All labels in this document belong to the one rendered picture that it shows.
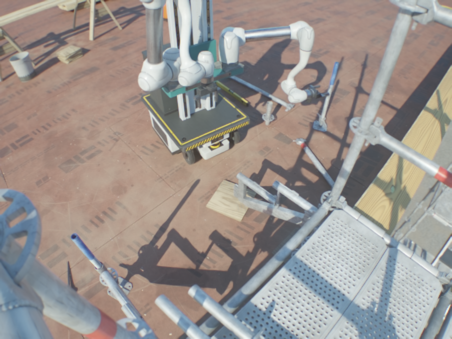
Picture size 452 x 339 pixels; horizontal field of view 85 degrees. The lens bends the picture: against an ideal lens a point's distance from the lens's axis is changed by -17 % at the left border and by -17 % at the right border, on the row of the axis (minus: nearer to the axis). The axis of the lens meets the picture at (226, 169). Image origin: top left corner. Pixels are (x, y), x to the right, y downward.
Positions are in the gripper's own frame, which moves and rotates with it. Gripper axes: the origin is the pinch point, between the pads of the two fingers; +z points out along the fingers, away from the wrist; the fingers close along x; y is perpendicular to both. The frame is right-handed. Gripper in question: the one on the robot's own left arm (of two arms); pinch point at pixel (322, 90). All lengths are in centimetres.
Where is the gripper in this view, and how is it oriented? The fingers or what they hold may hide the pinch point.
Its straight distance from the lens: 286.1
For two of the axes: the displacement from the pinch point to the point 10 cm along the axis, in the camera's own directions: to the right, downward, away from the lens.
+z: 9.0, -3.2, 2.8
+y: 0.0, -6.6, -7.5
